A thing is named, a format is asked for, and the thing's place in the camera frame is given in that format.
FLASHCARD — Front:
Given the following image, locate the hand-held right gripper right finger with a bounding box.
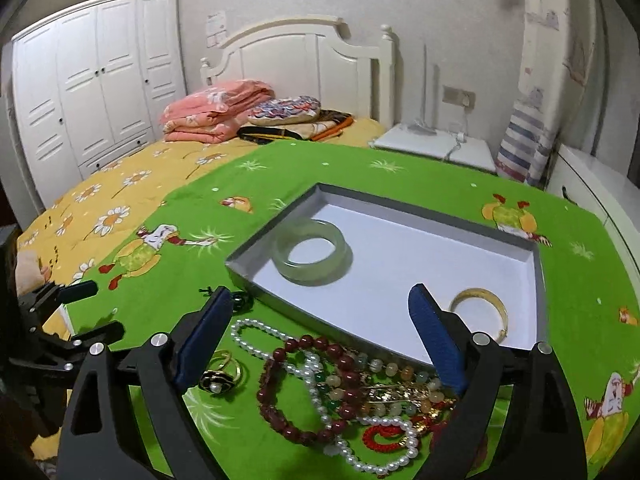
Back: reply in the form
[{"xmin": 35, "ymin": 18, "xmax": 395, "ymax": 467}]
[{"xmin": 407, "ymin": 283, "xmax": 587, "ymax": 480}]

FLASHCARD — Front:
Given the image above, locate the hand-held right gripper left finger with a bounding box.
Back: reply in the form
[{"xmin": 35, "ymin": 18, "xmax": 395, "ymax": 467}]
[{"xmin": 55, "ymin": 285, "xmax": 235, "ymax": 480}]

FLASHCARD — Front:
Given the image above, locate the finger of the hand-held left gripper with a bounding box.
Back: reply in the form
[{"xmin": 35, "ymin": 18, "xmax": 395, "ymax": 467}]
[
  {"xmin": 20, "ymin": 280, "xmax": 99, "ymax": 322},
  {"xmin": 34, "ymin": 320, "xmax": 126, "ymax": 357}
]

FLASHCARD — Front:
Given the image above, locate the white pearl necklace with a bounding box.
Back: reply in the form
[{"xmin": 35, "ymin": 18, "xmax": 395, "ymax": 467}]
[{"xmin": 231, "ymin": 317, "xmax": 421, "ymax": 476}]

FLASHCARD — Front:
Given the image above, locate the multicolour bead bracelet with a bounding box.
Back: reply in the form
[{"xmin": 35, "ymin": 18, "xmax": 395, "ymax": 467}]
[{"xmin": 345, "ymin": 350, "xmax": 458, "ymax": 416}]

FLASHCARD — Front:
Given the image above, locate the gold pin brooch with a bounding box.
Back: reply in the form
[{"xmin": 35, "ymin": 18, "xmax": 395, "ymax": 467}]
[{"xmin": 360, "ymin": 382, "xmax": 458, "ymax": 431}]

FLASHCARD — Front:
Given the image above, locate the dark red bead bracelet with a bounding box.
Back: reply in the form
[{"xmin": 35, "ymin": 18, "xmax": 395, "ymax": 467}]
[{"xmin": 256, "ymin": 336, "xmax": 368, "ymax": 443}]

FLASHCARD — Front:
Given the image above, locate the grey cardboard box tray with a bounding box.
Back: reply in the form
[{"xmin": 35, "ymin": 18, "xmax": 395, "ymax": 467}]
[{"xmin": 225, "ymin": 183, "xmax": 547, "ymax": 366}]

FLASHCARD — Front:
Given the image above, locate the person's left hand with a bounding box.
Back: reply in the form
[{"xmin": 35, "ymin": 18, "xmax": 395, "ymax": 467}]
[{"xmin": 15, "ymin": 250, "xmax": 53, "ymax": 297}]

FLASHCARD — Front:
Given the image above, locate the gold bangle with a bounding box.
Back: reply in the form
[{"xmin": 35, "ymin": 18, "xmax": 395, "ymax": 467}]
[{"xmin": 449, "ymin": 288, "xmax": 509, "ymax": 345}]

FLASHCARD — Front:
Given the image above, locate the yellow floral bedsheet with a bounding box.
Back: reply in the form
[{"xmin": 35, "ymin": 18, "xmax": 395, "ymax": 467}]
[{"xmin": 17, "ymin": 117, "xmax": 388, "ymax": 286}]

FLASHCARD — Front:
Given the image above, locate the pale green jade bangle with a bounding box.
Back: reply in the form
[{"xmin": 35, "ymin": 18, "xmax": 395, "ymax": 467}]
[{"xmin": 272, "ymin": 220, "xmax": 353, "ymax": 287}]

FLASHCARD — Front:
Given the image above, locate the green printed tablecloth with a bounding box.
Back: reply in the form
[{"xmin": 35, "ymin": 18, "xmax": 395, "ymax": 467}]
[{"xmin": 70, "ymin": 140, "xmax": 640, "ymax": 480}]

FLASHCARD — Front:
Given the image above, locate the white bedside table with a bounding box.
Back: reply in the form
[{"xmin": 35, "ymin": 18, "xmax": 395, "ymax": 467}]
[{"xmin": 370, "ymin": 122, "xmax": 498, "ymax": 176}]

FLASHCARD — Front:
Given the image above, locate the white wardrobe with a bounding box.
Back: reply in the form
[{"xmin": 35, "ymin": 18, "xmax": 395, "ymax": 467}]
[{"xmin": 11, "ymin": 0, "xmax": 188, "ymax": 211}]

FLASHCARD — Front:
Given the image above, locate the pink folded blanket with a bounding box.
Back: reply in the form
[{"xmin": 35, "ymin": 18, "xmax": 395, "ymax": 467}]
[{"xmin": 159, "ymin": 79, "xmax": 277, "ymax": 143}]

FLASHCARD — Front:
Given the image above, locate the white cabinet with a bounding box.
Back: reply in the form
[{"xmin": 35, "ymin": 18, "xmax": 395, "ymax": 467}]
[{"xmin": 545, "ymin": 142, "xmax": 640, "ymax": 261}]

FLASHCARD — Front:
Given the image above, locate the patterned pillow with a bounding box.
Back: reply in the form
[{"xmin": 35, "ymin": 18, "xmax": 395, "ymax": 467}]
[{"xmin": 248, "ymin": 95, "xmax": 322, "ymax": 127}]

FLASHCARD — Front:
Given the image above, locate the black and orange cloth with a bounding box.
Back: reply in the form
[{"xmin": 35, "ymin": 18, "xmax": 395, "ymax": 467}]
[{"xmin": 237, "ymin": 109, "xmax": 356, "ymax": 142}]

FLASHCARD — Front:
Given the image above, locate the white bed headboard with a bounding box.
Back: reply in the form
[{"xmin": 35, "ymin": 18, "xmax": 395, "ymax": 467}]
[{"xmin": 200, "ymin": 16, "xmax": 396, "ymax": 128}]

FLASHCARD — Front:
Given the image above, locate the printed striped curtain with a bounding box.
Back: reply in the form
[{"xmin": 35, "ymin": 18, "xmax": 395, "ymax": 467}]
[{"xmin": 497, "ymin": 0, "xmax": 601, "ymax": 186}]

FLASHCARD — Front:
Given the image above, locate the gold ring with black flower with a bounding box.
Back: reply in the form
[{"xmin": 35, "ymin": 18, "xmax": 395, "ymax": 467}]
[{"xmin": 199, "ymin": 351, "xmax": 246, "ymax": 395}]

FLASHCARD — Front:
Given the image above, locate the red braided string bracelet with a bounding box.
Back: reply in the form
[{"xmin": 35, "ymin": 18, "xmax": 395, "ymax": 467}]
[{"xmin": 362, "ymin": 417, "xmax": 451, "ymax": 456}]

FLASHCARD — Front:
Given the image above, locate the white charger cable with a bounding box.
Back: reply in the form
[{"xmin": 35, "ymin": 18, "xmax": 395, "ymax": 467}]
[{"xmin": 445, "ymin": 100, "xmax": 476, "ymax": 161}]

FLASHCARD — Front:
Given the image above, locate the wall socket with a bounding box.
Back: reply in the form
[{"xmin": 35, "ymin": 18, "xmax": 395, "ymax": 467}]
[{"xmin": 442, "ymin": 85, "xmax": 476, "ymax": 108}]

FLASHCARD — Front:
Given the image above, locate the wall paper sheet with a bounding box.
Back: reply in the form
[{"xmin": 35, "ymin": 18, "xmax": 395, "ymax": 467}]
[{"xmin": 206, "ymin": 10, "xmax": 230, "ymax": 51}]

